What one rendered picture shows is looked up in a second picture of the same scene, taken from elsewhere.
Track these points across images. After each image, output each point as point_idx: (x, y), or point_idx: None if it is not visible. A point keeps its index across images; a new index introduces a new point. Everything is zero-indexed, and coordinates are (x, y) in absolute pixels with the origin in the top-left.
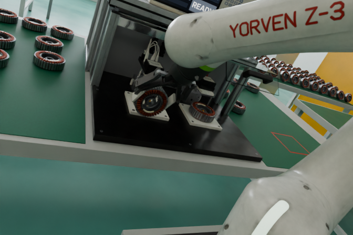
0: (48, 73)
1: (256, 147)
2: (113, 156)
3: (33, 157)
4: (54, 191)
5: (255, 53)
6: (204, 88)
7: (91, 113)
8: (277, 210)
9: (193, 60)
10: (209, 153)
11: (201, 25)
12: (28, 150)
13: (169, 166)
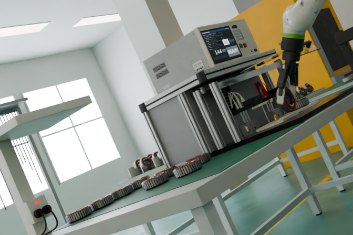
0: (213, 159)
1: None
2: (319, 118)
3: (301, 139)
4: None
5: None
6: None
7: (273, 132)
8: None
9: (313, 17)
10: (338, 98)
11: (307, 1)
12: (297, 135)
13: (338, 111)
